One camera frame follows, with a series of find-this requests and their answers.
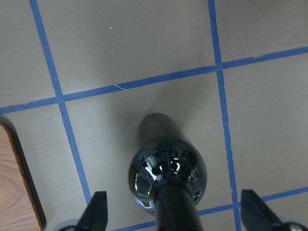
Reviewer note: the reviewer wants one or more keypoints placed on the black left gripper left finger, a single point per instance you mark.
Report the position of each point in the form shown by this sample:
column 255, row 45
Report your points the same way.
column 94, row 217

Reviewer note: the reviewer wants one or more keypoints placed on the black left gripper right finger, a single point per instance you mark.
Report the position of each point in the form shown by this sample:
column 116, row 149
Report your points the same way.
column 255, row 214

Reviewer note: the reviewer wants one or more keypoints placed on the black wine bottle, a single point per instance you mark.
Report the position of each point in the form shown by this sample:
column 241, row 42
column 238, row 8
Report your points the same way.
column 167, row 176

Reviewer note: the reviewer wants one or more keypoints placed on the wooden tray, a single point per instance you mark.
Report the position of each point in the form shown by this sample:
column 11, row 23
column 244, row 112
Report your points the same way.
column 20, row 208

